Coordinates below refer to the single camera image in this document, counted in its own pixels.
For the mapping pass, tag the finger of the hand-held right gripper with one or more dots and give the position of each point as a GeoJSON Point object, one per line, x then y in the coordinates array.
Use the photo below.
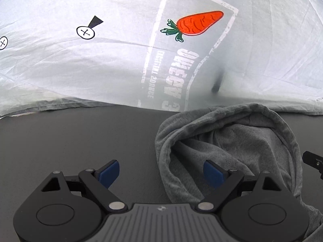
{"type": "Point", "coordinates": [314, 160]}

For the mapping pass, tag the carrot print white sheet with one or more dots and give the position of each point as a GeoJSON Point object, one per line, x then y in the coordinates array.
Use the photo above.
{"type": "Point", "coordinates": [75, 68]}

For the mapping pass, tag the grey zip hoodie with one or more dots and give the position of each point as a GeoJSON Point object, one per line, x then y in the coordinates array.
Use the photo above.
{"type": "Point", "coordinates": [252, 143]}

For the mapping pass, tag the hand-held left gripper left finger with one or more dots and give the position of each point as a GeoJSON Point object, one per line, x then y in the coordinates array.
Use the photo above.
{"type": "Point", "coordinates": [109, 174]}

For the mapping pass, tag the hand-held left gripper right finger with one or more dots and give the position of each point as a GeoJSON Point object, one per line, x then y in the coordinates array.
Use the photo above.
{"type": "Point", "coordinates": [214, 174]}

